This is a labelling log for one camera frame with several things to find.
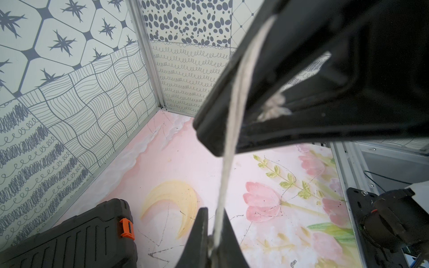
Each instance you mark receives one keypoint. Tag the aluminium mounting rail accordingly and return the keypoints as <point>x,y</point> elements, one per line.
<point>387,197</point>

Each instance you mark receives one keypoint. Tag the beige bag drawstring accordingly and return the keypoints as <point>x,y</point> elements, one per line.
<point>239,96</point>

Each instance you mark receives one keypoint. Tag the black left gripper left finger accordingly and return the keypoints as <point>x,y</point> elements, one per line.
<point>195,253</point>

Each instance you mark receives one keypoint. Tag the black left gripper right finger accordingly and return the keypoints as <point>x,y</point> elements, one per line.
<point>228,253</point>

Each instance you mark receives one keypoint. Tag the black plastic tool case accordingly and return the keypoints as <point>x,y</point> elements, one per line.
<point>102,237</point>

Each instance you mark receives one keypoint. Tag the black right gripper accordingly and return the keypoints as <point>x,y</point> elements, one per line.
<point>327,71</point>

